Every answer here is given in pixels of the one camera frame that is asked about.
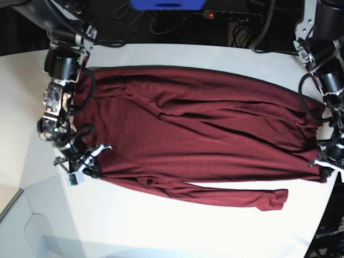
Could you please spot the blue box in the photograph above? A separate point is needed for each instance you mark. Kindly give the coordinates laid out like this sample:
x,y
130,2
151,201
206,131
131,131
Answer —
x,y
144,5

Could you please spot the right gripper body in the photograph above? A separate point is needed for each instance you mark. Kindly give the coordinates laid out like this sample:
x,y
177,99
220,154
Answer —
x,y
78,156

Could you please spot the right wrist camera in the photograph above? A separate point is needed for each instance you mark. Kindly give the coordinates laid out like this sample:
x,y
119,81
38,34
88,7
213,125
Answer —
x,y
75,178

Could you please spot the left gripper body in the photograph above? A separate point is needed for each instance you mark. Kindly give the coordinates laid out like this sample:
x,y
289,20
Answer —
x,y
326,164

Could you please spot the black power strip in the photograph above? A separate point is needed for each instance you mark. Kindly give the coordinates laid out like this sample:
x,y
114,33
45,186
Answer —
x,y
232,16

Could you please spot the dark red t-shirt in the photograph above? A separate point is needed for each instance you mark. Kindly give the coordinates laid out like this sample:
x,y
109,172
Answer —
x,y
172,129

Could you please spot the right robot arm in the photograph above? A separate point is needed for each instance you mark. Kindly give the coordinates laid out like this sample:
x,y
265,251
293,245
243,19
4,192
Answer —
x,y
71,29

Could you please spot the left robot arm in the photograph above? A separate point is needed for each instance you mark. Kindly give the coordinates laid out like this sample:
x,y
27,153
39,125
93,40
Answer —
x,y
319,43

